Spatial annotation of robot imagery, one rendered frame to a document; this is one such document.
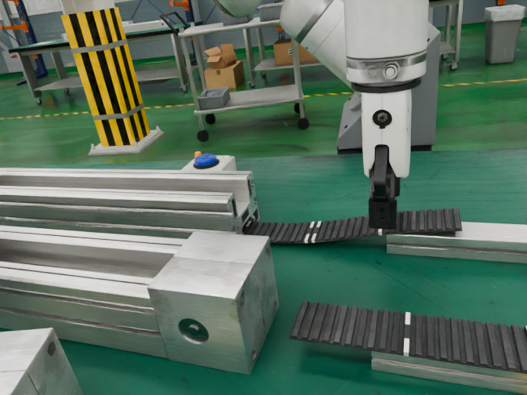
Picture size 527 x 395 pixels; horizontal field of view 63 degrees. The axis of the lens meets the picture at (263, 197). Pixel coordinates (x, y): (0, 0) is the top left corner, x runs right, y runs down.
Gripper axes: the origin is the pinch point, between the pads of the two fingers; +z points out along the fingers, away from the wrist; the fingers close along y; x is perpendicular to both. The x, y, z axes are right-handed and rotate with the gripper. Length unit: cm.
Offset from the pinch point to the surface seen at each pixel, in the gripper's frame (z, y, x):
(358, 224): 3.8, 0.5, 3.5
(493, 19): 38, 483, -74
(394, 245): 5.2, -1.9, -1.2
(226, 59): 52, 456, 225
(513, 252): 5.4, -1.4, -14.7
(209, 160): -0.7, 11.8, 30.3
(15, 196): -1, -5, 57
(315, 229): 5.0, 0.5, 9.5
